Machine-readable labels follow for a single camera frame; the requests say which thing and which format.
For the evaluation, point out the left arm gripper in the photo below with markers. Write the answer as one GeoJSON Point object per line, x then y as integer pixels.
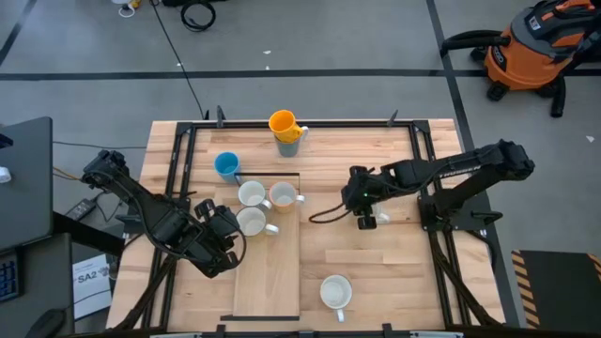
{"type": "Point", "coordinates": [202, 249]}

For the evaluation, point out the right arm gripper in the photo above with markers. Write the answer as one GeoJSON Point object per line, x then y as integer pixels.
{"type": "Point", "coordinates": [366, 190]}

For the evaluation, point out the white mug tan interior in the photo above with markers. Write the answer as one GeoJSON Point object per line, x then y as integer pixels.
{"type": "Point", "coordinates": [282, 193]}

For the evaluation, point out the orange-red glossy mug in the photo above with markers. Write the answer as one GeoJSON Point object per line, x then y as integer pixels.
{"type": "Point", "coordinates": [335, 291]}

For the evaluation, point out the light blue faceted mug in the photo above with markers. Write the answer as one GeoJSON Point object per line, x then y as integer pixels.
{"type": "Point", "coordinates": [226, 164]}

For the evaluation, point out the yellow faceted mug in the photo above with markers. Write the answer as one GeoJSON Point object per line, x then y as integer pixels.
{"type": "Point", "coordinates": [281, 123]}

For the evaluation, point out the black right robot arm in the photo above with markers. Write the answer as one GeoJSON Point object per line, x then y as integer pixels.
{"type": "Point", "coordinates": [469, 169]}

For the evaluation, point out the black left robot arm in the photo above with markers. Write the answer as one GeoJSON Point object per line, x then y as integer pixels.
{"type": "Point", "coordinates": [141, 206]}

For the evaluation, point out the white printed paper sheet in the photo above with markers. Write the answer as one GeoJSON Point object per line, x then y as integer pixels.
{"type": "Point", "coordinates": [91, 291]}

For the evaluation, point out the black power adapter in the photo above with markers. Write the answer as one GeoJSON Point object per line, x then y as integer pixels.
{"type": "Point", "coordinates": [81, 209]}

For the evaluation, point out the grey low desk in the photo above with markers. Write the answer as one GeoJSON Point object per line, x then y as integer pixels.
{"type": "Point", "coordinates": [42, 281]}

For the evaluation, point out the black chair armrest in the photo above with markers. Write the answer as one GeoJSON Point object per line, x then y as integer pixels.
{"type": "Point", "coordinates": [44, 324]}

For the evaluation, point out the black yellow hazard mat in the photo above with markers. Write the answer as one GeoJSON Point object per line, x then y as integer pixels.
{"type": "Point", "coordinates": [559, 291]}

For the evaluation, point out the black side desk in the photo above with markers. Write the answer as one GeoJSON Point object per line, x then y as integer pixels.
{"type": "Point", "coordinates": [26, 188]}

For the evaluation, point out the blue keyboard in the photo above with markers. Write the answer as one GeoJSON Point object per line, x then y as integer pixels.
{"type": "Point", "coordinates": [8, 279]}

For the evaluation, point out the black vacuum nozzle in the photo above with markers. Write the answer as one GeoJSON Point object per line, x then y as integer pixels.
{"type": "Point", "coordinates": [558, 98]}

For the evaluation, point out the orange shop vacuum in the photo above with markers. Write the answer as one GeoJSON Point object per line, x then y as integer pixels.
{"type": "Point", "coordinates": [530, 56]}

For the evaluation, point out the small white object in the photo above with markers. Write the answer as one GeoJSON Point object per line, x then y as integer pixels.
{"type": "Point", "coordinates": [4, 175]}

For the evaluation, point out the wooden shelf black frame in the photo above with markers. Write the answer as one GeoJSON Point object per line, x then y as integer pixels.
{"type": "Point", "coordinates": [267, 277]}

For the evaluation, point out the black aluminium table frame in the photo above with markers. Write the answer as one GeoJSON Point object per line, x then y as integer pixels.
{"type": "Point", "coordinates": [300, 125]}

